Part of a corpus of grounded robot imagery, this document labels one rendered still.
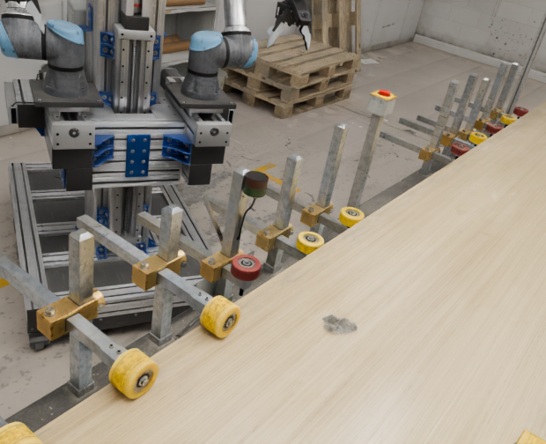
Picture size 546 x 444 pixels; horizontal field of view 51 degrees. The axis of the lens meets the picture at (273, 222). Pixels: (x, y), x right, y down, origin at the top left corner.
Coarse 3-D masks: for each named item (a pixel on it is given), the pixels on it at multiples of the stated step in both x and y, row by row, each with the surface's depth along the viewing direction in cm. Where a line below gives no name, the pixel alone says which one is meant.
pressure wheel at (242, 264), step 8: (240, 256) 156; (248, 256) 157; (232, 264) 153; (240, 264) 154; (248, 264) 154; (256, 264) 154; (232, 272) 154; (240, 272) 152; (248, 272) 151; (256, 272) 153; (248, 280) 153; (240, 288) 158
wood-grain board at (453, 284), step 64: (512, 128) 303; (448, 192) 218; (512, 192) 229; (320, 256) 164; (384, 256) 170; (448, 256) 177; (512, 256) 184; (256, 320) 136; (320, 320) 140; (384, 320) 144; (448, 320) 149; (512, 320) 154; (192, 384) 116; (256, 384) 119; (320, 384) 122; (384, 384) 125; (448, 384) 129; (512, 384) 132
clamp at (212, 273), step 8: (216, 256) 161; (224, 256) 161; (232, 256) 162; (208, 264) 157; (216, 264) 157; (224, 264) 159; (200, 272) 160; (208, 272) 158; (216, 272) 157; (216, 280) 159
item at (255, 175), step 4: (248, 172) 149; (252, 172) 149; (256, 172) 150; (260, 172) 150; (248, 176) 147; (252, 176) 147; (256, 176) 147; (260, 176) 148; (264, 176) 148; (256, 180) 146; (260, 180) 146; (264, 180) 146; (240, 196) 151; (244, 196) 153; (252, 204) 152; (248, 208) 153; (244, 216) 155; (240, 228) 158; (240, 232) 158
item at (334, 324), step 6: (324, 318) 140; (330, 318) 139; (336, 318) 139; (342, 318) 140; (330, 324) 138; (336, 324) 138; (342, 324) 138; (348, 324) 138; (354, 324) 139; (330, 330) 136; (336, 330) 136; (342, 330) 137; (348, 330) 137; (354, 330) 139
